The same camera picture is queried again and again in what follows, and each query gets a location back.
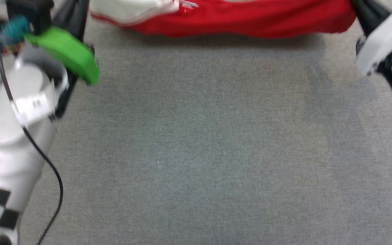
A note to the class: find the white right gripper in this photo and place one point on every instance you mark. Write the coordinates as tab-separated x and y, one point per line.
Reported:
376	41

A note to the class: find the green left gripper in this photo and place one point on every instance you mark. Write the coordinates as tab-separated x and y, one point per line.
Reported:
70	54

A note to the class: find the red and white garment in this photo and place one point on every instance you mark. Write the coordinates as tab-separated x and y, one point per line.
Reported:
233	17

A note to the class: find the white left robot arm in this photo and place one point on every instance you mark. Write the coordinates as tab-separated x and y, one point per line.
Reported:
9	136

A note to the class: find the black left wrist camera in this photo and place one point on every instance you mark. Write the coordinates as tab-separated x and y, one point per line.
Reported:
29	13

